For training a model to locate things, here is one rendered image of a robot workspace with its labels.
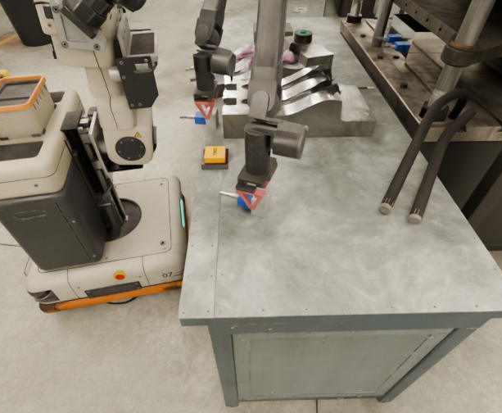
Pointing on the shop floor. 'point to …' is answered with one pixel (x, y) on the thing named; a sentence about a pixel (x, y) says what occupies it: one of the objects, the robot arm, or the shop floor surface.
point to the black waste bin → (25, 21)
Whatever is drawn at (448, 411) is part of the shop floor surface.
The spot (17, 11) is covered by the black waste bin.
